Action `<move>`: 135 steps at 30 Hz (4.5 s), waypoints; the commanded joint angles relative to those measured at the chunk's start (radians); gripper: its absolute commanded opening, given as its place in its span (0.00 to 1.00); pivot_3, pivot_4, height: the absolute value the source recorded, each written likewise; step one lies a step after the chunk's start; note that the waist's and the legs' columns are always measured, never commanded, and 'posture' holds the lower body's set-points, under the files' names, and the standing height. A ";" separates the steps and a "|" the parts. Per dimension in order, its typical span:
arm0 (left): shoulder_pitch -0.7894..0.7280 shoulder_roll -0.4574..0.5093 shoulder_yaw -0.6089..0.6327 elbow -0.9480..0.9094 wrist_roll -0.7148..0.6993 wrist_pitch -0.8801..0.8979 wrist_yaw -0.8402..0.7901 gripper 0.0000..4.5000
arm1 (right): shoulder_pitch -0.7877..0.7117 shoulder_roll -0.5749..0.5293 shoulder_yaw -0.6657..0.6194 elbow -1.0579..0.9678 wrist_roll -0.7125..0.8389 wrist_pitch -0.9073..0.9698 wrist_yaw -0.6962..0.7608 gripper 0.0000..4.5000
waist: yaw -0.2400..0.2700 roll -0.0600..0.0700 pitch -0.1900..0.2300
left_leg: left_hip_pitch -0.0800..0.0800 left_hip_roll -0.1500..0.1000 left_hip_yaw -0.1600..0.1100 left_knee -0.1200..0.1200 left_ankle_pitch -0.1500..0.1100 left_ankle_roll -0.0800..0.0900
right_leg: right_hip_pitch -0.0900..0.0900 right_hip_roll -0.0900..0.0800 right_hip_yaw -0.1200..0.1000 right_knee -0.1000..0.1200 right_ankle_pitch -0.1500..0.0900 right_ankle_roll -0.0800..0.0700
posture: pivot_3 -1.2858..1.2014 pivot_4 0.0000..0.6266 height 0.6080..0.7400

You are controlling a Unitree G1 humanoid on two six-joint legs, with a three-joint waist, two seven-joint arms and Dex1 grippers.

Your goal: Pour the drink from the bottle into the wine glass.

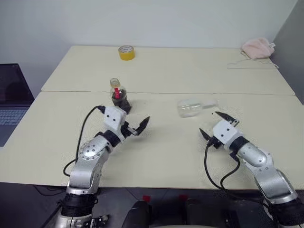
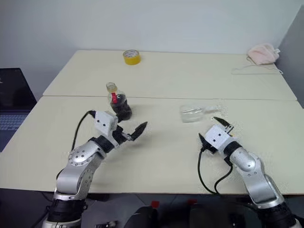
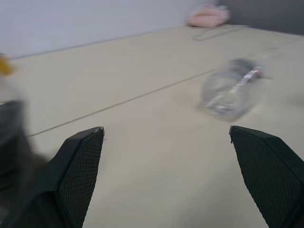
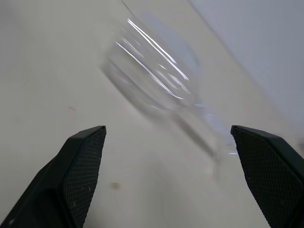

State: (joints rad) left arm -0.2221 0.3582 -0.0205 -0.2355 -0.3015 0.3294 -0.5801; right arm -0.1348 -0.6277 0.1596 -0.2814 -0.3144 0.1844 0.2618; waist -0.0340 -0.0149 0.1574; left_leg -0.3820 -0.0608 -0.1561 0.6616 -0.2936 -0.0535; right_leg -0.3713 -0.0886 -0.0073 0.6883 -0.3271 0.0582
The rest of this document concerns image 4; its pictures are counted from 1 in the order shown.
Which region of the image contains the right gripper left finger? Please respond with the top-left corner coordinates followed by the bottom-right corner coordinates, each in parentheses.
top-left (0, 125), bottom-right (107, 228)

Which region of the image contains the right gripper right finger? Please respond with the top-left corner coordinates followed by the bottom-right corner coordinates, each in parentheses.
top-left (230, 125), bottom-right (304, 228)

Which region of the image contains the clear wine glass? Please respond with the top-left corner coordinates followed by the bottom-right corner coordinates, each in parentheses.
top-left (100, 14), bottom-right (238, 168)

